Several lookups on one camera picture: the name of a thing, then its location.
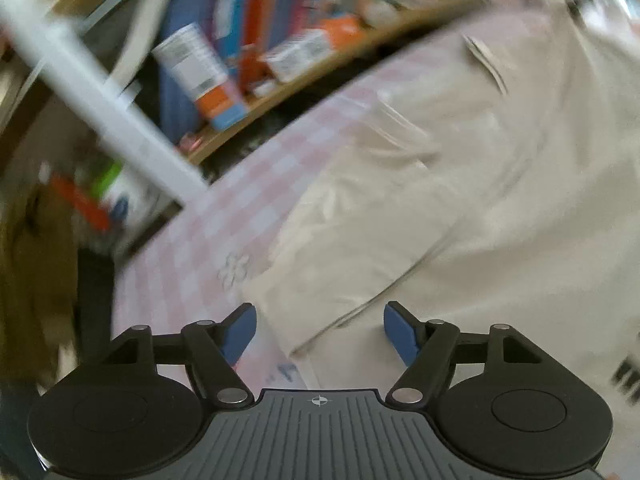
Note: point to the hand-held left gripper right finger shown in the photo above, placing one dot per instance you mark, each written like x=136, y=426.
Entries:
x=400, y=331

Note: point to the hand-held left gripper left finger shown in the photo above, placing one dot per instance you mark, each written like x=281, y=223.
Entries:
x=241, y=331

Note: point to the cream printed t-shirt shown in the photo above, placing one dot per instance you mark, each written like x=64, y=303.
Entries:
x=450, y=210

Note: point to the pink printed blanket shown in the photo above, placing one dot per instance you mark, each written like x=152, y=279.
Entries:
x=225, y=220

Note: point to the green white box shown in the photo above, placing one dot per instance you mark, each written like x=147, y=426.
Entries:
x=112, y=182

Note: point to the wooden bookshelf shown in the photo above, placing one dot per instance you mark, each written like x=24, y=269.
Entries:
x=230, y=132

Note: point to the red orange toy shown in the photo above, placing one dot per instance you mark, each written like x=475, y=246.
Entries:
x=75, y=197

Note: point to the brown cloth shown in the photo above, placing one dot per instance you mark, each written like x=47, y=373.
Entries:
x=30, y=285

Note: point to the white orange toothbrush box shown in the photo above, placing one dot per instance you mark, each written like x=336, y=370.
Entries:
x=200, y=75

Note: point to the orange white carton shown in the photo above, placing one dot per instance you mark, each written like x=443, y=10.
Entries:
x=305, y=47

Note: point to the white shelf frame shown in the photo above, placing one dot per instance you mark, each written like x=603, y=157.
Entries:
x=100, y=105

